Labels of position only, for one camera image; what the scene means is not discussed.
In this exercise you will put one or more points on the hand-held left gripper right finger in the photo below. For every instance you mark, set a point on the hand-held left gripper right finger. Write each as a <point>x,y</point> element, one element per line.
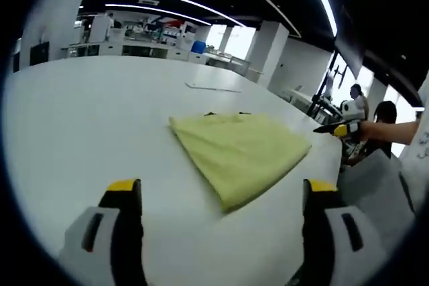
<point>328,246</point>

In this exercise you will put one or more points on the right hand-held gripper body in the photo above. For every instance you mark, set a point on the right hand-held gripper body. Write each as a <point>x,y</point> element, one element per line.
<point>352,110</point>

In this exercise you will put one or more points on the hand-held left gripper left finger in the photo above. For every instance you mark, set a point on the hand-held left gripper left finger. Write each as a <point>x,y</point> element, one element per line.
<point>104,246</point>

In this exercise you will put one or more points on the yellow and black garment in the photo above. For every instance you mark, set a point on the yellow and black garment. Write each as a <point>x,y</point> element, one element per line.
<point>241,155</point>

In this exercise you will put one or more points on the black stand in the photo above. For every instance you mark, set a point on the black stand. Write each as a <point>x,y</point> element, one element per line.
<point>326,88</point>

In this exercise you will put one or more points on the blue box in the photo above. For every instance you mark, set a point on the blue box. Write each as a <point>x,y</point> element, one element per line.
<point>198,47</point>

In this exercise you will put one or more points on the white counter cabinets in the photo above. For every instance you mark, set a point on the white counter cabinets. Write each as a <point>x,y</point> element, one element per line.
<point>144,50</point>

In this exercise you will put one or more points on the black bin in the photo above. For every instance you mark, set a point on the black bin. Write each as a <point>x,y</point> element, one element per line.
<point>39,53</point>

